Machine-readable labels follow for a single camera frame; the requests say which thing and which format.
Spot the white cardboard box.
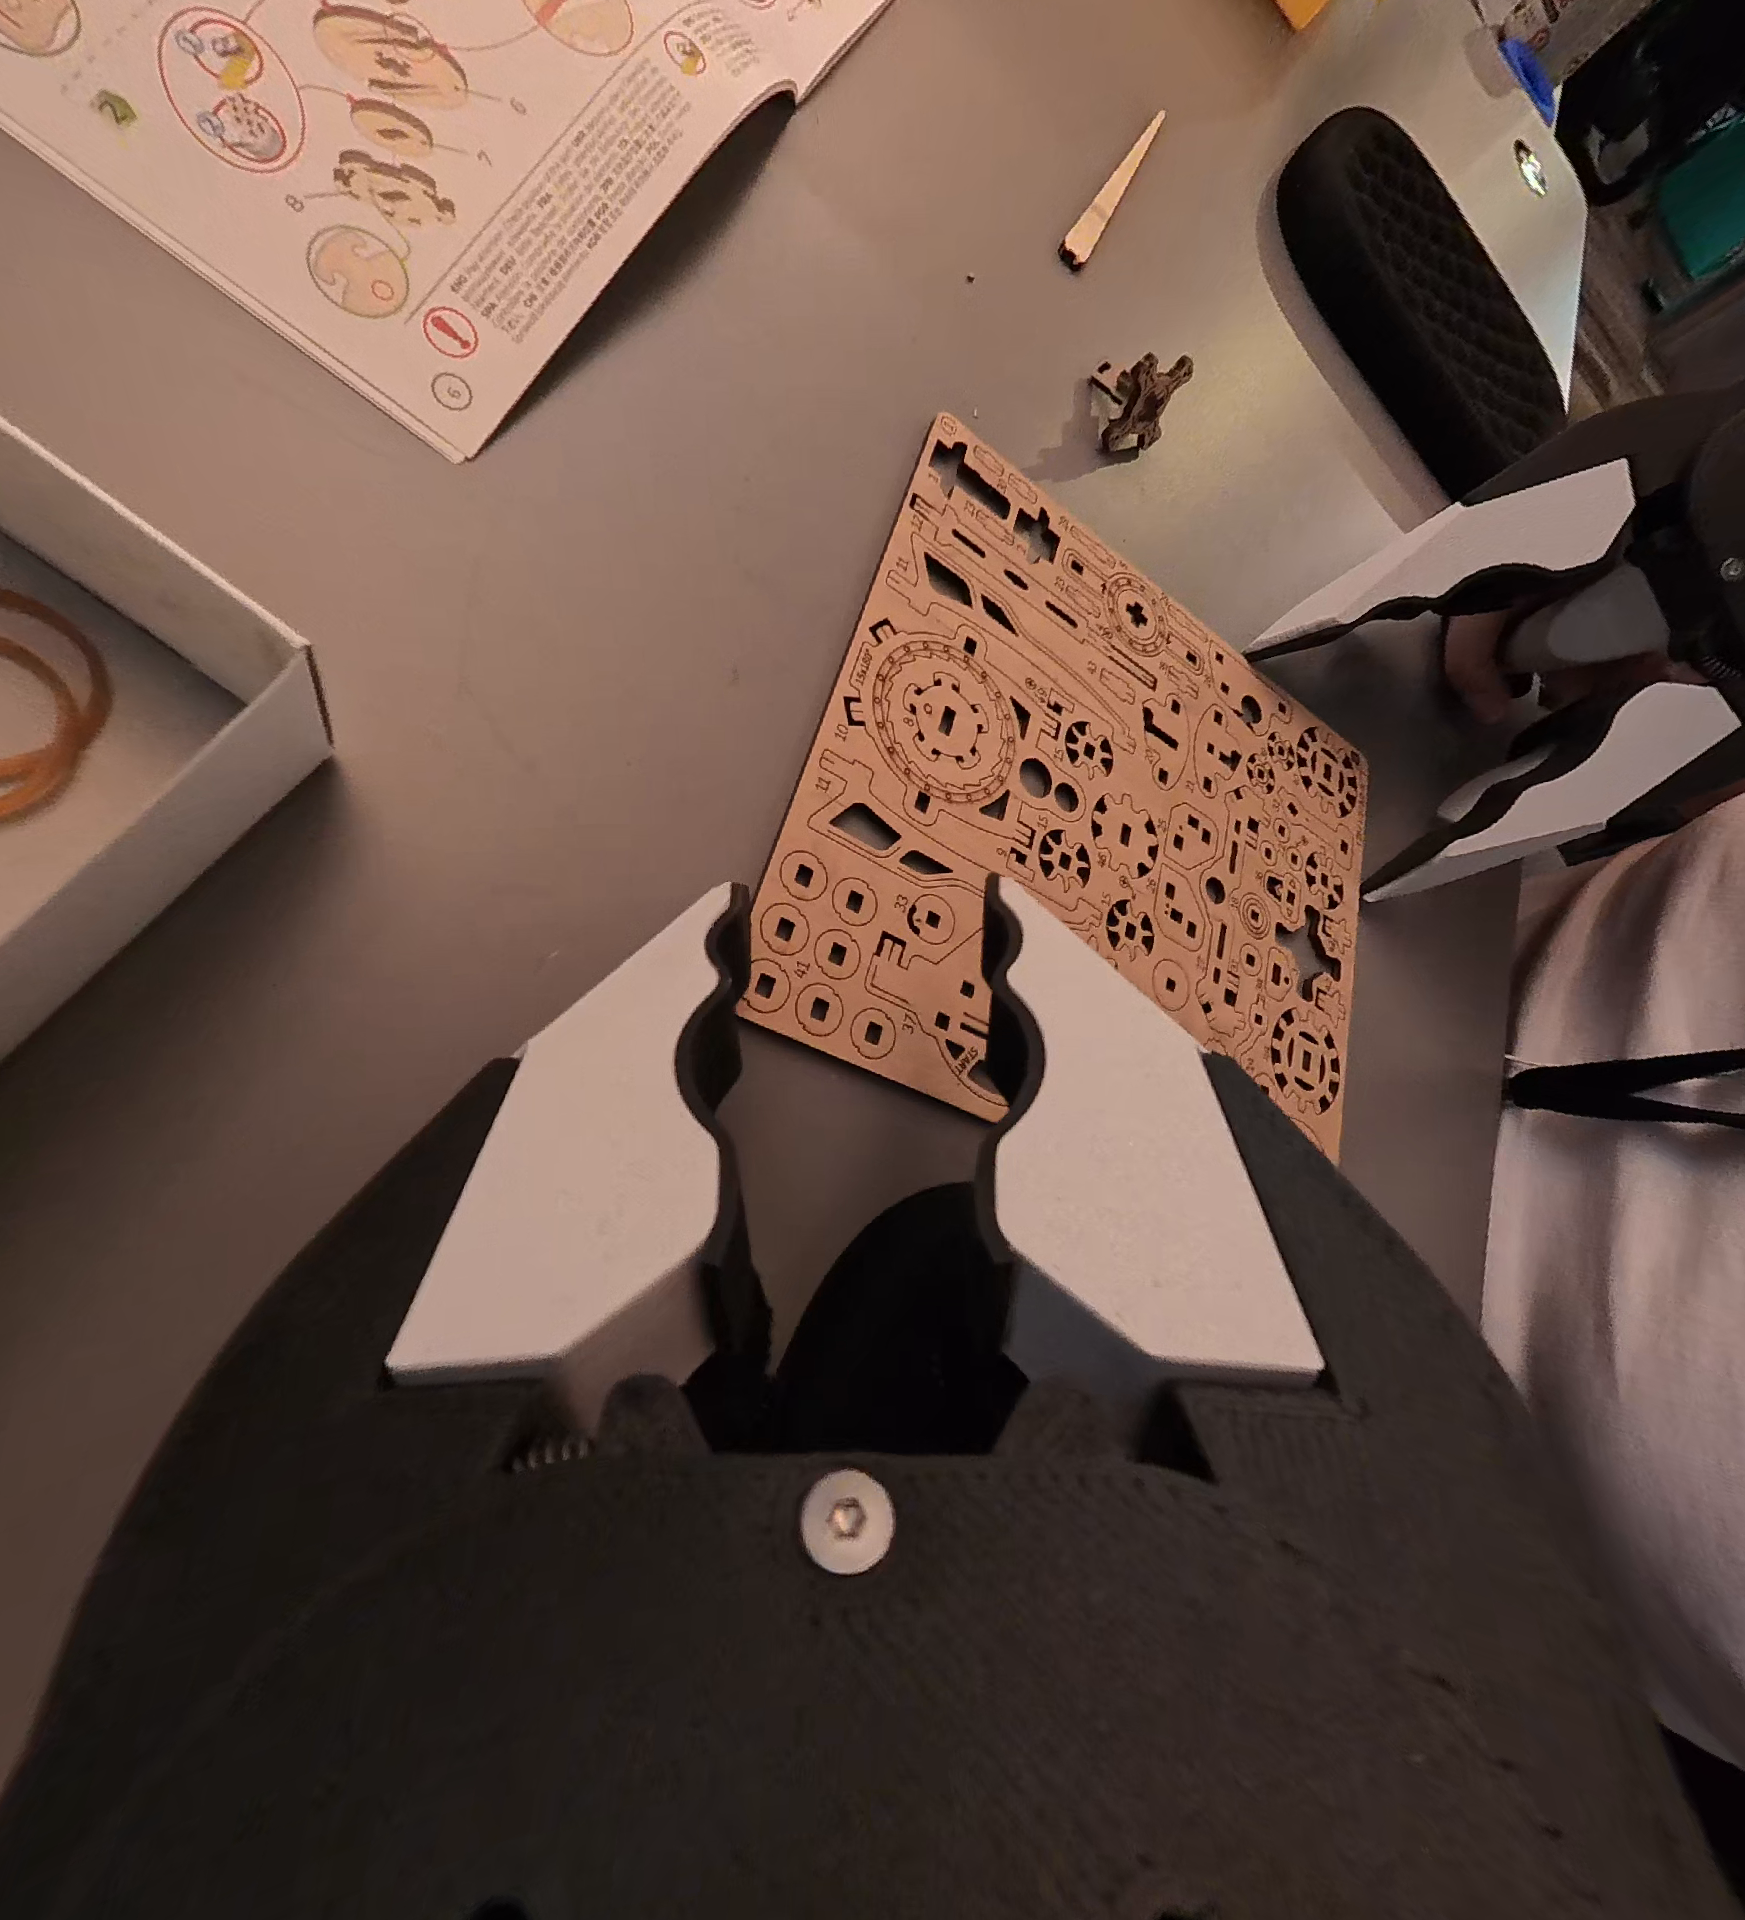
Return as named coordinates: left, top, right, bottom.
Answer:
left=0, top=349, right=336, bottom=1145

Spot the person's white shirt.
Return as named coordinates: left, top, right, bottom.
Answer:
left=1479, top=765, right=1745, bottom=1805

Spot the teal storage bin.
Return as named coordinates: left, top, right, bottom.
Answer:
left=1658, top=131, right=1745, bottom=282

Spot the assembly instruction booklet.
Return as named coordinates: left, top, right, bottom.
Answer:
left=0, top=0, right=898, bottom=466

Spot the thin wooden stick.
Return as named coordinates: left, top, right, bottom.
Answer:
left=1058, top=107, right=1171, bottom=277

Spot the pile of tan rubber bands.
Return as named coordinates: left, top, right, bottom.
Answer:
left=0, top=576, right=116, bottom=829

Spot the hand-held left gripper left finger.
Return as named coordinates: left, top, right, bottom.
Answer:
left=383, top=881, right=757, bottom=1388

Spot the person's right hand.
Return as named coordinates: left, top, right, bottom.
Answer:
left=1439, top=605, right=1544, bottom=723

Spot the laser-cut plywood parts sheet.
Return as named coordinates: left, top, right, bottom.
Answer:
left=735, top=411, right=1374, bottom=1166

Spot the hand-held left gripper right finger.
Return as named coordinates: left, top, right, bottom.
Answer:
left=976, top=874, right=1329, bottom=1423

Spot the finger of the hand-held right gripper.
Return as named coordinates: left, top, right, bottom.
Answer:
left=1242, top=458, right=1639, bottom=660
left=1364, top=681, right=1745, bottom=909

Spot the black lanyard strap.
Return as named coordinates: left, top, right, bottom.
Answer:
left=1506, top=1028, right=1745, bottom=1155

